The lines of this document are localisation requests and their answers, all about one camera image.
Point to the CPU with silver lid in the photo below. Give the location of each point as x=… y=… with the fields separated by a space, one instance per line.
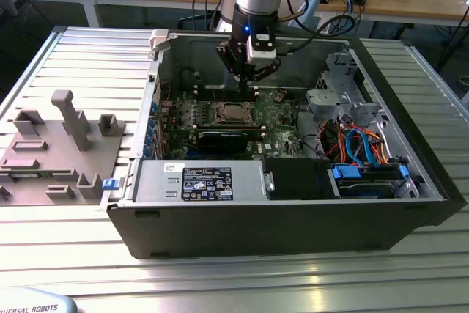
x=234 y=110

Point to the grey parts rack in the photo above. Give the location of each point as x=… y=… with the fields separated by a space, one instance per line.
x=55 y=166

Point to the black graphics card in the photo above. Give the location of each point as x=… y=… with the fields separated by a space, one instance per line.
x=223 y=141

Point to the RAM slot white clips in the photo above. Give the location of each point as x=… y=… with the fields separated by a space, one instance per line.
x=227 y=89

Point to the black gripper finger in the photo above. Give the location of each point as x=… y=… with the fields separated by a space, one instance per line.
x=236 y=63
x=269 y=67

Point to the grey power supply unit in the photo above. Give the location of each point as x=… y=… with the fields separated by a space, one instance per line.
x=154 y=181

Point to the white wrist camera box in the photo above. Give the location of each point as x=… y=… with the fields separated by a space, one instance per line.
x=262 y=54

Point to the white power strip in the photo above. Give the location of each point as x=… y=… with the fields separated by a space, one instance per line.
x=324 y=27

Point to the round coin battery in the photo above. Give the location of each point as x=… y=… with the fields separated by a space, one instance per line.
x=279 y=96

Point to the hard disk in blue carrier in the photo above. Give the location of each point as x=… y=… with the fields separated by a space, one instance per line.
x=346 y=173

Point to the grey metal drive cage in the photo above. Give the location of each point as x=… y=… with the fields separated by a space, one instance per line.
x=322 y=98

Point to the blue case latch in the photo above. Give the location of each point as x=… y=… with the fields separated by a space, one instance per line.
x=110 y=184

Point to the black PC case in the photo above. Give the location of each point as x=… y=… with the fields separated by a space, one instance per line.
x=256 y=228

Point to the green motherboard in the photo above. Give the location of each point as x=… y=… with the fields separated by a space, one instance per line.
x=278 y=133

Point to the installed RAM stick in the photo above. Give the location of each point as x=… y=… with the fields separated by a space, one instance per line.
x=227 y=129

